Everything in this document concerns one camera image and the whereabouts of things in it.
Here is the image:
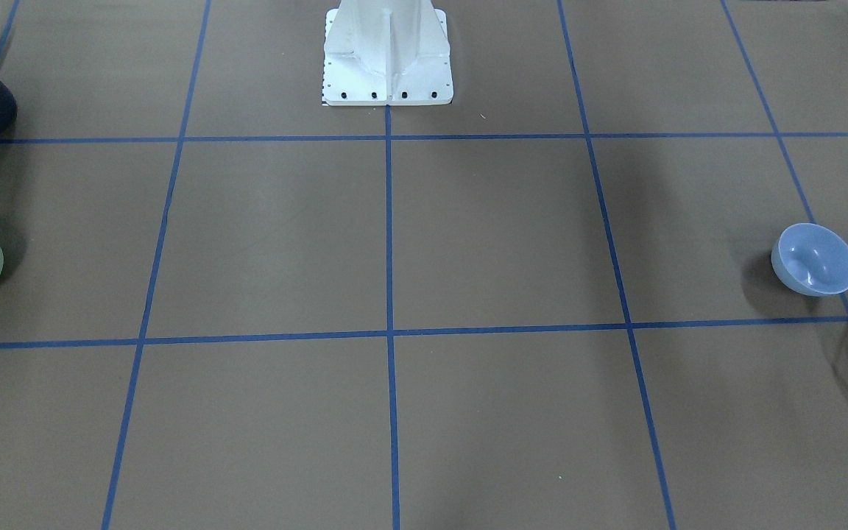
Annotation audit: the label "blue bowl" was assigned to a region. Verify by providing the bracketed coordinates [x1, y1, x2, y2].
[770, 224, 848, 297]

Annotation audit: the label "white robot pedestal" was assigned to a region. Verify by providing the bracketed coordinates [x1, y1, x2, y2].
[321, 1, 454, 107]

